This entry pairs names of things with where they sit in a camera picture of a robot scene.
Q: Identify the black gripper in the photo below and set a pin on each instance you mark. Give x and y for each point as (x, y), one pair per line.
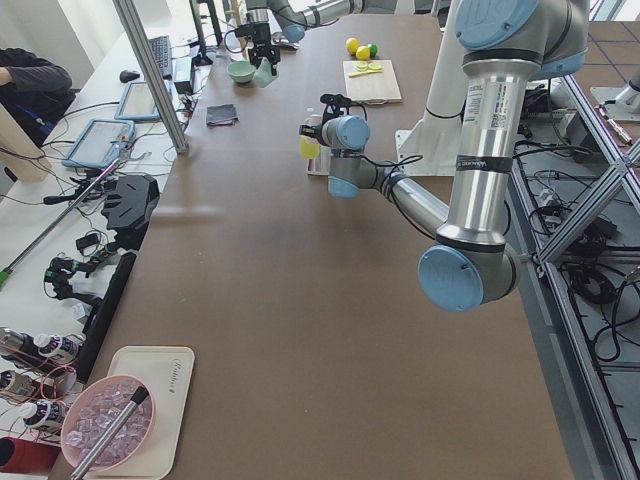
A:
(260, 35)
(315, 132)

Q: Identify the green cup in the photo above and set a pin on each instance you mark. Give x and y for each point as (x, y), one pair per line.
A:
(263, 75)

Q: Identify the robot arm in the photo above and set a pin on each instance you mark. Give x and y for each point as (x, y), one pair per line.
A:
(506, 44)
(295, 23)

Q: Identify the yellow cup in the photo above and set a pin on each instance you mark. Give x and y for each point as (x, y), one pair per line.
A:
(309, 148)

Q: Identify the green bowl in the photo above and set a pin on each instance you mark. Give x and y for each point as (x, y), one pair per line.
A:
(241, 71)

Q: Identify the wooden mug tree stand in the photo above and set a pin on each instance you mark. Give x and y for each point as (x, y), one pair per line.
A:
(235, 11)

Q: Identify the grey folded cloth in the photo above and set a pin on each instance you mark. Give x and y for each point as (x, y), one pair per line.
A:
(225, 114)

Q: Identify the wooden cutting board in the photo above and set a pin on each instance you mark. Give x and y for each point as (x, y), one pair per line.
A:
(374, 88)

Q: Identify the yellow plastic knife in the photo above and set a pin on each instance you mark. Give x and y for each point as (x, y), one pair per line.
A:
(357, 74)

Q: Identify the whole yellow lemon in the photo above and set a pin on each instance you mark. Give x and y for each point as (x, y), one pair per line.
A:
(363, 53)
(352, 44)

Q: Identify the black keyboard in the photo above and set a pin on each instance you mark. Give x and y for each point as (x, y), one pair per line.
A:
(161, 49)

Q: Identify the blue teach pendant tablet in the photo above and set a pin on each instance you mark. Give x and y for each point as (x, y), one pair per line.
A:
(99, 144)
(137, 104)

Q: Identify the black computer mouse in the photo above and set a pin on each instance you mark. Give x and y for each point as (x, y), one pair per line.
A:
(126, 76)

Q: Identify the cream plastic tray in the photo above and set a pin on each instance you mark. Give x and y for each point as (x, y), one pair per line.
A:
(166, 372)

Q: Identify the pink bowl with ice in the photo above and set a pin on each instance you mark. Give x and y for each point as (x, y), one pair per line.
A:
(93, 412)

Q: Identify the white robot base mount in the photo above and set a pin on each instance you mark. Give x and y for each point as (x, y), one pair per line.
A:
(436, 135)

